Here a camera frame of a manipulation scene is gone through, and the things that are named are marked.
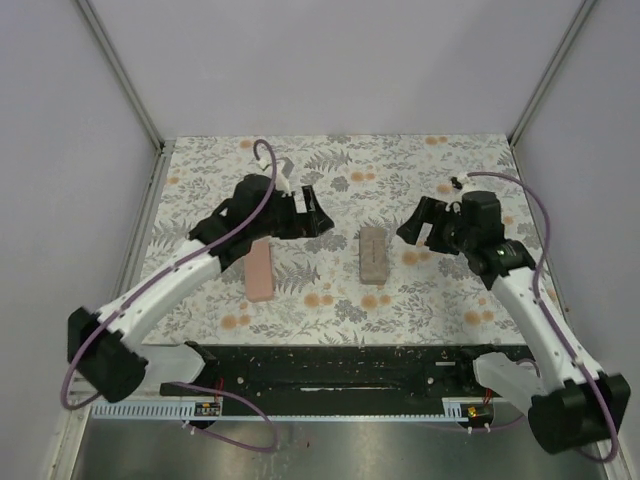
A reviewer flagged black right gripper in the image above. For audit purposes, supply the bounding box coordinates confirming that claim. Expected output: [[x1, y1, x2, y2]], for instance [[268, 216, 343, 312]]
[[395, 196, 475, 257]]

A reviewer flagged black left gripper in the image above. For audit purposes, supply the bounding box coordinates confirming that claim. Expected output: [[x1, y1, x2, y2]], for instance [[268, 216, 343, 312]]
[[251, 185, 334, 240]]

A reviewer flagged beige glasses case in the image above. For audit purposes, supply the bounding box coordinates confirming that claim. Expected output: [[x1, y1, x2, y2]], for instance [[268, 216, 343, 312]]
[[359, 227, 388, 285]]

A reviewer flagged pink glasses case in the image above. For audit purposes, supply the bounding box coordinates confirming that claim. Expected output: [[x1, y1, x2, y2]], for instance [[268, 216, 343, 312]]
[[244, 239, 275, 303]]

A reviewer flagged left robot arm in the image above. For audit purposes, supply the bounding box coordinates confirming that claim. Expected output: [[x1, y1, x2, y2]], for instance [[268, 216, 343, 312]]
[[67, 174, 335, 403]]

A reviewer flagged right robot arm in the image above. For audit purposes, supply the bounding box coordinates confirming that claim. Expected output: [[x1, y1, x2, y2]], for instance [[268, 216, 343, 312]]
[[396, 190, 631, 454]]

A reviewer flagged floral tablecloth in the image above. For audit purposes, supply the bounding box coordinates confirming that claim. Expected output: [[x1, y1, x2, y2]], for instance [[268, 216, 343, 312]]
[[146, 134, 540, 345]]

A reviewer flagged steel floor panel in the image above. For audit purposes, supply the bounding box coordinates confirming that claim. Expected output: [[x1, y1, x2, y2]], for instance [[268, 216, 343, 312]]
[[60, 417, 638, 479]]

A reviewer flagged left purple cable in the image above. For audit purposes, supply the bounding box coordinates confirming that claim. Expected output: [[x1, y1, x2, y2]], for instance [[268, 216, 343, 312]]
[[59, 139, 279, 454]]

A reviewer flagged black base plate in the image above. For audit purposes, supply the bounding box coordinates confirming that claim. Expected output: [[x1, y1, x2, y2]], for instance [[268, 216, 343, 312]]
[[149, 342, 531, 401]]

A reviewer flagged white slotted cable duct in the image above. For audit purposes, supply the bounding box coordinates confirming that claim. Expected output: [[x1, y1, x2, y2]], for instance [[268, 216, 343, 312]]
[[91, 400, 223, 421]]

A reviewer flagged right aluminium frame post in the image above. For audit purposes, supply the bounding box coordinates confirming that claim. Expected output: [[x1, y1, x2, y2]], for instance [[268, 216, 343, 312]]
[[507, 0, 600, 150]]

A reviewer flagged aluminium frame post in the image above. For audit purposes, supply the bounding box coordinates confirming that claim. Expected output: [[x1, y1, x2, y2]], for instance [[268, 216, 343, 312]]
[[73, 0, 165, 152], [507, 0, 600, 150]]

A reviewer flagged left aluminium frame post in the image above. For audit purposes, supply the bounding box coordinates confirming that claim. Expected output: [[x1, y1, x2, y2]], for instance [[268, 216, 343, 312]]
[[73, 0, 165, 152]]

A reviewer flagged aluminium front rail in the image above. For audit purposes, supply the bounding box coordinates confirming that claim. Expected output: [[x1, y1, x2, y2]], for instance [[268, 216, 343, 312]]
[[64, 359, 614, 421]]

